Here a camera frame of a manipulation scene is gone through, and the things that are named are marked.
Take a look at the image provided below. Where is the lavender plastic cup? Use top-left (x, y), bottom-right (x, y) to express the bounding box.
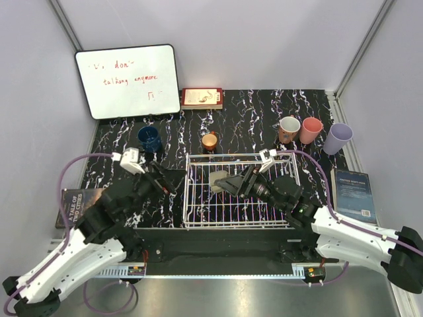
top-left (323, 123), bottom-right (354, 155)

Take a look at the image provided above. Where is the pink plastic cup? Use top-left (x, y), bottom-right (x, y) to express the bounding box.
top-left (299, 117), bottom-right (323, 145)

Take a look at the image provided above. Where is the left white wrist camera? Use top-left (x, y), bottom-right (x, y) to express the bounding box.
top-left (112, 147), bottom-right (145, 175)

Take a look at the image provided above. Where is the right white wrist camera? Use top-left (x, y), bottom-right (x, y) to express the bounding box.
top-left (259, 149), bottom-right (277, 173)

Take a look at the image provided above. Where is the dark blue book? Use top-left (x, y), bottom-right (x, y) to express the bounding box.
top-left (330, 168), bottom-right (377, 226)

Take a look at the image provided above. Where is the purple cable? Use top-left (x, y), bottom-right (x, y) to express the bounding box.
top-left (2, 152), bottom-right (138, 314)
top-left (276, 150), bottom-right (423, 288)

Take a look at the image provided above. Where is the beige ceramic mug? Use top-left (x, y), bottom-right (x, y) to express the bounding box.
top-left (209, 170), bottom-right (230, 194)

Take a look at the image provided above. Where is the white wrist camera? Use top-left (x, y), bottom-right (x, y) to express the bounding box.
top-left (259, 149), bottom-right (277, 173)
top-left (112, 147), bottom-right (145, 175)

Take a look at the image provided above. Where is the white wire dish rack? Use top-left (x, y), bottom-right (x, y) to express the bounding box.
top-left (182, 153), bottom-right (289, 229)

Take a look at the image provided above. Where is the whiteboard with red writing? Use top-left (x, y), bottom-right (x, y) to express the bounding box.
top-left (75, 44), bottom-right (181, 120)

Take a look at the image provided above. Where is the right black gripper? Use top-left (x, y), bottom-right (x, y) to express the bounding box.
top-left (215, 164), bottom-right (287, 212)

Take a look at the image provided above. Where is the white slotted cable duct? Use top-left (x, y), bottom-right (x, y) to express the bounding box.
top-left (95, 265), bottom-right (145, 279)

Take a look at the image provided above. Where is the blue ceramic mug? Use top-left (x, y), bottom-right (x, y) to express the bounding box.
top-left (137, 126), bottom-right (163, 153)

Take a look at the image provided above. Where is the red book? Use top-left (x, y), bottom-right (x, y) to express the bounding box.
top-left (181, 88), bottom-right (223, 110)

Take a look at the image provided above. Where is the orange ceramic mug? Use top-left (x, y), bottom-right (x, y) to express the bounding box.
top-left (202, 131), bottom-right (218, 151)

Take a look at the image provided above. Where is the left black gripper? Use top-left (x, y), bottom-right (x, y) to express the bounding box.
top-left (122, 160), bottom-right (187, 221)

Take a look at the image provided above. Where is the Tale of Two Cities book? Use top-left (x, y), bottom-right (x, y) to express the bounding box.
top-left (61, 188), bottom-right (104, 228)

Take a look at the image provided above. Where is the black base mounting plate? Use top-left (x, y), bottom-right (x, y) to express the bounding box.
top-left (135, 228), bottom-right (322, 277)

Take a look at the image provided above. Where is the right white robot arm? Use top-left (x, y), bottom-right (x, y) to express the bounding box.
top-left (212, 168), bottom-right (422, 294)

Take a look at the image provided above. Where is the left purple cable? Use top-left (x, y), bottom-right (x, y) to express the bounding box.
top-left (2, 152), bottom-right (138, 314)

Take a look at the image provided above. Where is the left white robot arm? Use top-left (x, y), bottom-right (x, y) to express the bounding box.
top-left (3, 162), bottom-right (186, 316)

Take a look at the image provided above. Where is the salmon speckled ceramic mug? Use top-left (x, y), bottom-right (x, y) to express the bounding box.
top-left (278, 116), bottom-right (301, 144)

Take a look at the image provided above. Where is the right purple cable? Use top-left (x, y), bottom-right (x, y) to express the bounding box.
top-left (276, 150), bottom-right (423, 288)

